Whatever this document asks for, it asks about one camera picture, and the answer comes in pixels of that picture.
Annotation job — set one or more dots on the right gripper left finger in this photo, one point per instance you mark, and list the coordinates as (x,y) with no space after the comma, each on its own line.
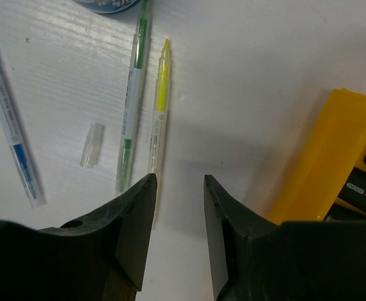
(102,255)

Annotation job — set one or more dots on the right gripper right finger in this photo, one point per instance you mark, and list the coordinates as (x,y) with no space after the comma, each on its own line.
(240,269)

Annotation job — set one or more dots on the yellow gel pen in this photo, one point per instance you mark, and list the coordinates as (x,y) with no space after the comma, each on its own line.
(159,118)

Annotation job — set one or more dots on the clear blue gel pen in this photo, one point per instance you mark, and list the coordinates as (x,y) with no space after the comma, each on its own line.
(18,146)

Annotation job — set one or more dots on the yellow divided storage tray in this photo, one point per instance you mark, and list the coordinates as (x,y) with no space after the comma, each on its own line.
(336,145)

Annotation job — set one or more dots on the green gel pen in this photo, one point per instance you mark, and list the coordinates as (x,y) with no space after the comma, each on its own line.
(133,97)

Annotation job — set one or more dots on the blue lidded round jar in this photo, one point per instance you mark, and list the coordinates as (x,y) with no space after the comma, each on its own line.
(107,7)

